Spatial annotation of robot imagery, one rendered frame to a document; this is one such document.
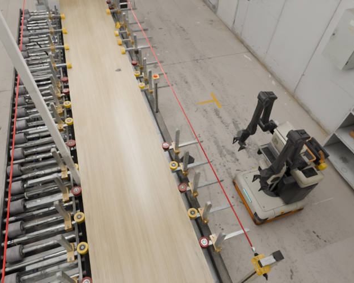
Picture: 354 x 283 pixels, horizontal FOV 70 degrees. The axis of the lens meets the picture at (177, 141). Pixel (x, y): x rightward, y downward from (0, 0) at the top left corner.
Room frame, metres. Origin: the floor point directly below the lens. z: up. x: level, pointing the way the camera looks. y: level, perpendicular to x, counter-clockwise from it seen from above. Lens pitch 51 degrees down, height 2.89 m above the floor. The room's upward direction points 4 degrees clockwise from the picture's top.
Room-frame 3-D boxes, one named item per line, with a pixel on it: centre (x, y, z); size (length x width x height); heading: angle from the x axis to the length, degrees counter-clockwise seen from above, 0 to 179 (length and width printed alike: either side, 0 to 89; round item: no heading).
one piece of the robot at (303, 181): (1.58, -1.26, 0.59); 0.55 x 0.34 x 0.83; 22
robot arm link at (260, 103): (1.57, -0.67, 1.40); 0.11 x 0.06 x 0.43; 22
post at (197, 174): (1.10, -0.19, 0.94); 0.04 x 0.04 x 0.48; 22
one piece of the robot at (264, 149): (1.43, -0.90, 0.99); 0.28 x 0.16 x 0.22; 22
